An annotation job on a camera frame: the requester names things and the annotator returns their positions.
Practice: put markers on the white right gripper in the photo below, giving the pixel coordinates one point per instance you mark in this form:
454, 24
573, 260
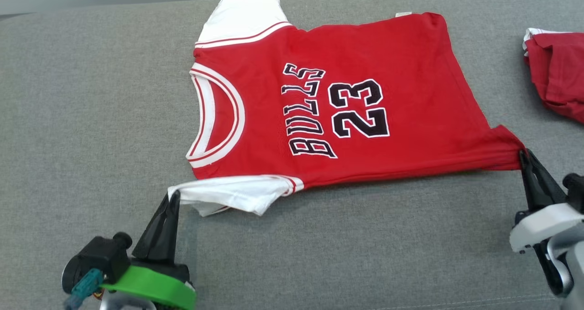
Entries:
543, 223

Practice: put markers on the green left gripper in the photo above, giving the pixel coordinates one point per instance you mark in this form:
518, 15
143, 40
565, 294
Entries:
155, 282

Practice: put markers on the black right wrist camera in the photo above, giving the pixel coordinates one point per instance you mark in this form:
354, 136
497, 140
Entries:
576, 191

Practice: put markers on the red shorts with white stripe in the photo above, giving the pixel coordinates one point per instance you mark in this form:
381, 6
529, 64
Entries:
565, 73

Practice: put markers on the red Bulls 23 jersey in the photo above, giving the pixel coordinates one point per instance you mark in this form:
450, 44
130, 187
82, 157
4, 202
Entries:
401, 73

